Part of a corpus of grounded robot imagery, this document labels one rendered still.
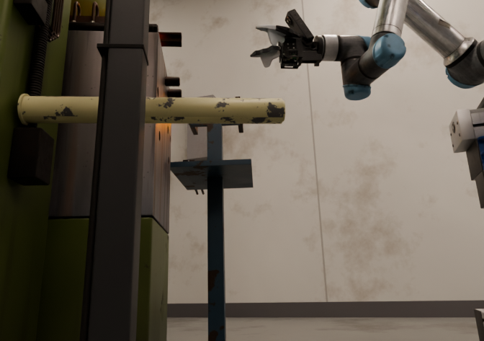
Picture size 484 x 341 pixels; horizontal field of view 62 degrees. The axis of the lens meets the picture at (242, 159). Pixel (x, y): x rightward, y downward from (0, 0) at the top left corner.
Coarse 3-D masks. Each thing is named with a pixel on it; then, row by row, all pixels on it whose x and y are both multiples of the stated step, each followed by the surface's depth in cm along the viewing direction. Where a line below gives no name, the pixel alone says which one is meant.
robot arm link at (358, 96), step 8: (352, 56) 115; (360, 56) 115; (344, 64) 116; (352, 64) 114; (344, 72) 116; (352, 72) 112; (360, 72) 109; (344, 80) 115; (352, 80) 113; (360, 80) 111; (368, 80) 110; (344, 88) 115; (352, 88) 113; (360, 88) 112; (368, 88) 113; (352, 96) 115; (360, 96) 115; (368, 96) 115
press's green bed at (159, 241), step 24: (48, 240) 82; (72, 240) 83; (144, 240) 84; (168, 240) 119; (48, 264) 81; (72, 264) 81; (144, 264) 82; (168, 264) 118; (48, 288) 80; (72, 288) 80; (144, 288) 81; (48, 312) 78; (72, 312) 79; (144, 312) 80; (48, 336) 77; (72, 336) 78; (144, 336) 79
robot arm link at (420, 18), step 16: (368, 0) 132; (416, 0) 128; (416, 16) 128; (432, 16) 128; (416, 32) 132; (432, 32) 129; (448, 32) 128; (448, 48) 129; (464, 48) 127; (448, 64) 132; (464, 64) 128; (480, 64) 125; (464, 80) 132; (480, 80) 130
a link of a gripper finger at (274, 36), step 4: (256, 28) 110; (260, 28) 110; (264, 28) 110; (268, 28) 110; (272, 28) 111; (268, 32) 110; (272, 32) 111; (276, 32) 112; (280, 32) 112; (268, 36) 111; (272, 36) 111; (276, 36) 112; (280, 36) 113; (272, 40) 111; (276, 40) 112; (280, 40) 113; (272, 44) 110; (276, 44) 111
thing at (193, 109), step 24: (24, 96) 67; (24, 120) 67; (48, 120) 67; (72, 120) 67; (96, 120) 68; (168, 120) 69; (192, 120) 69; (216, 120) 69; (240, 120) 70; (264, 120) 70
